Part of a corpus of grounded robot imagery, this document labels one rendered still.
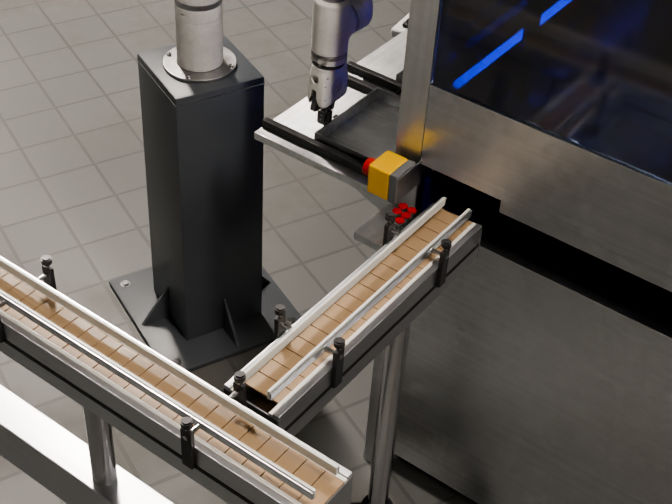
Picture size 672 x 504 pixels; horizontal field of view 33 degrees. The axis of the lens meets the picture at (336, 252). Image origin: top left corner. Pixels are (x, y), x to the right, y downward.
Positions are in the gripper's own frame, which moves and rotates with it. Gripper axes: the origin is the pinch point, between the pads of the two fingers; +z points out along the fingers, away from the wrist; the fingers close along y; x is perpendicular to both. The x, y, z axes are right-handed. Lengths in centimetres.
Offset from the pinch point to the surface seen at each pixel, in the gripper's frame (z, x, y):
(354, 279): -5, -42, -47
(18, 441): 39, 8, -93
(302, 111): 4.4, 9.0, 3.4
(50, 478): 44, -1, -93
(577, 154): -28, -67, -12
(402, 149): -11.3, -29.3, -12.6
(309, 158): 4.2, -4.1, -11.0
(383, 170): -11.3, -30.5, -21.4
